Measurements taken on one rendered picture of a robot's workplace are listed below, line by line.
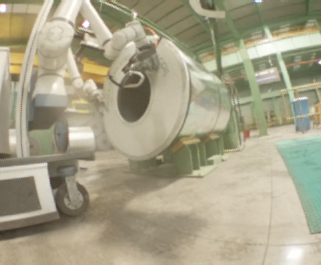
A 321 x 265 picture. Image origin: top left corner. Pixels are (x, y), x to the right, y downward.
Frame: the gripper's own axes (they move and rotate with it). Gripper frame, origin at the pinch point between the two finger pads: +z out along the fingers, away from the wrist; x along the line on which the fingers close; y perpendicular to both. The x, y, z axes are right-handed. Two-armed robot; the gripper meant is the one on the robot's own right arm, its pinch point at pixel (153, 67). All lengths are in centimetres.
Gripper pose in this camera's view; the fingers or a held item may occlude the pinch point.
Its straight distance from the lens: 103.3
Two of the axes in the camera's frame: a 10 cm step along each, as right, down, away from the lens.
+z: 3.6, 6.5, 6.7
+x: -6.3, 7.0, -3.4
